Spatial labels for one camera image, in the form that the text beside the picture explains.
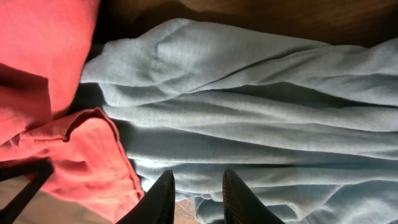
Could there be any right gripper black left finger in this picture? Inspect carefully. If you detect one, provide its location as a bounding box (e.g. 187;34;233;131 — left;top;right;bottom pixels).
116;170;175;224

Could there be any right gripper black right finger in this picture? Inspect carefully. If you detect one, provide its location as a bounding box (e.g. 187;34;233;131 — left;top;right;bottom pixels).
223;169;285;224

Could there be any red printed t-shirt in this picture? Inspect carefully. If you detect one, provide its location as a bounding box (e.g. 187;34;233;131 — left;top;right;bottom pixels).
1;0;144;222

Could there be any light blue grey garment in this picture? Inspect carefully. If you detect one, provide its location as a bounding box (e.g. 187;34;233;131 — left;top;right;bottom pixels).
74;19;397;223

